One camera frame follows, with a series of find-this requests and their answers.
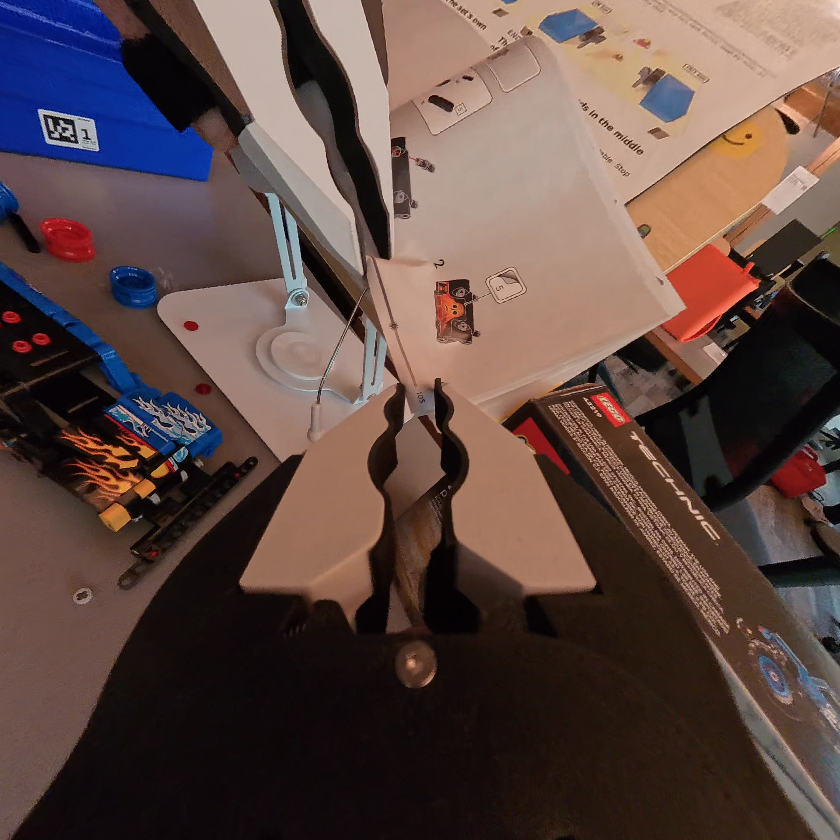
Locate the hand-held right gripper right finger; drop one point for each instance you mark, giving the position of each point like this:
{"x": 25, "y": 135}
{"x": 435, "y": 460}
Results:
{"x": 525, "y": 525}

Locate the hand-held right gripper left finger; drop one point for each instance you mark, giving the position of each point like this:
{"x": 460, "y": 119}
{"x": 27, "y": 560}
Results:
{"x": 315, "y": 525}

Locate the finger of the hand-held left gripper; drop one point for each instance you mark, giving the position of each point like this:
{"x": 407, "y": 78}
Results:
{"x": 236, "y": 39}
{"x": 358, "y": 52}

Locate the building instruction booklet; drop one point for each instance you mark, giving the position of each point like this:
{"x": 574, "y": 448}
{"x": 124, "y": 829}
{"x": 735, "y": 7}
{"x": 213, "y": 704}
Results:
{"x": 525, "y": 197}

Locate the grey desk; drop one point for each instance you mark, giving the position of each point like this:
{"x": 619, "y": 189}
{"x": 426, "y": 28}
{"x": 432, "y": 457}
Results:
{"x": 39, "y": 656}

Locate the blue storage bin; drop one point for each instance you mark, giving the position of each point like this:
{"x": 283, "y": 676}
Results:
{"x": 98, "y": 65}

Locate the toy truck set box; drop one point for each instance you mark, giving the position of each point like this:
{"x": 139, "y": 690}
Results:
{"x": 656, "y": 499}

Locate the white book stand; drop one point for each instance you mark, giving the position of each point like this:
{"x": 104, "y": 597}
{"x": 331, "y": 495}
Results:
{"x": 295, "y": 354}

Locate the red toy wheel rim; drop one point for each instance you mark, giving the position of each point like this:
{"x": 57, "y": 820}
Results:
{"x": 67, "y": 246}

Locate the blue toy wheel rim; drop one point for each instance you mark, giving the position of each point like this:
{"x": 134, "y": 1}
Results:
{"x": 132, "y": 292}
{"x": 8, "y": 200}

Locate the black short toy axle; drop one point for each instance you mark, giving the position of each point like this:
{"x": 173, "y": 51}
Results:
{"x": 25, "y": 233}

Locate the grey toy bush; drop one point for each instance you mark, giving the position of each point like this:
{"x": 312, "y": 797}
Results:
{"x": 82, "y": 596}

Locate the orange storage bin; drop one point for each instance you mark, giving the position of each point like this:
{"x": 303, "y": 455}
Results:
{"x": 709, "y": 295}

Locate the printed instruction sheet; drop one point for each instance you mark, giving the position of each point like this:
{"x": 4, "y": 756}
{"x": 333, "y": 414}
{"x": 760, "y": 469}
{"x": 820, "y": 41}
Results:
{"x": 656, "y": 65}

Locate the flame-printed toy truck model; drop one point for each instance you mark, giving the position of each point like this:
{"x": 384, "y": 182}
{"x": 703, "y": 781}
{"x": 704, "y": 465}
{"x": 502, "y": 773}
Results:
{"x": 52, "y": 367}

